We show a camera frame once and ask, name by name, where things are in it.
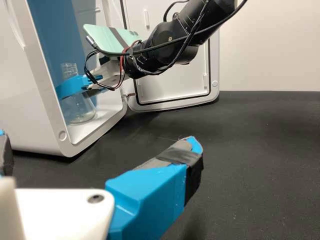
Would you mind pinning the box door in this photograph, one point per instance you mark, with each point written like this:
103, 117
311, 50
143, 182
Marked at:
175, 82

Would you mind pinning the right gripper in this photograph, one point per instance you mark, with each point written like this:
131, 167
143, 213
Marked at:
113, 75

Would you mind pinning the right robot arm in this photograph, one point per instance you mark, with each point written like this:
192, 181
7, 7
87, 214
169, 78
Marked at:
172, 42

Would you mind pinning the white box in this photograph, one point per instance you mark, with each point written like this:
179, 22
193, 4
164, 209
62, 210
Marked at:
32, 100

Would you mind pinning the right wrist camera phone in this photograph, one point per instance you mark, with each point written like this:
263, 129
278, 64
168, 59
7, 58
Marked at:
107, 40

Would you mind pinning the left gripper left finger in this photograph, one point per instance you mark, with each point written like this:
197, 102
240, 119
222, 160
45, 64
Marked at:
5, 155

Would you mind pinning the clear flask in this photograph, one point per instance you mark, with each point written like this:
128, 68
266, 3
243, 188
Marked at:
80, 110

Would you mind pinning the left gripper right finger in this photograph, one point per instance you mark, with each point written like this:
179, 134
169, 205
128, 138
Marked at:
155, 190

